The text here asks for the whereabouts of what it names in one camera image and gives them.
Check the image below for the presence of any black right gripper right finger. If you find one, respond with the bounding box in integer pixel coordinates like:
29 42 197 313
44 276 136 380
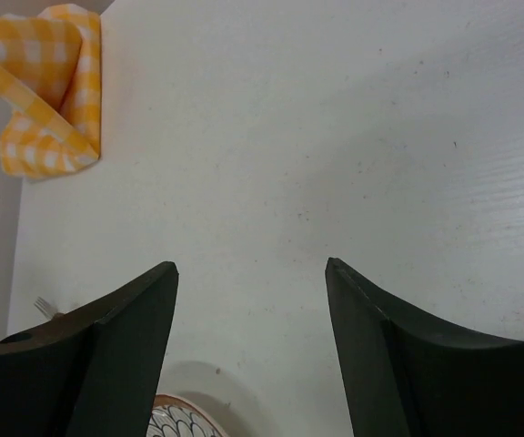
326 258 524 436

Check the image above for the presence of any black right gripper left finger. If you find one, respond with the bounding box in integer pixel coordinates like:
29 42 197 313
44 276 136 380
0 262 179 436

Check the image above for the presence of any silver fork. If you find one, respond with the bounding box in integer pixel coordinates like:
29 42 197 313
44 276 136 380
34 297 64 320

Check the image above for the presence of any patterned ceramic bowl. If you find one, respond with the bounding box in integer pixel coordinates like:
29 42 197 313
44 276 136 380
146 394 228 437

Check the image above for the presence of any yellow checkered cloth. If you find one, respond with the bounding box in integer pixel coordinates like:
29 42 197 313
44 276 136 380
0 4 102 178

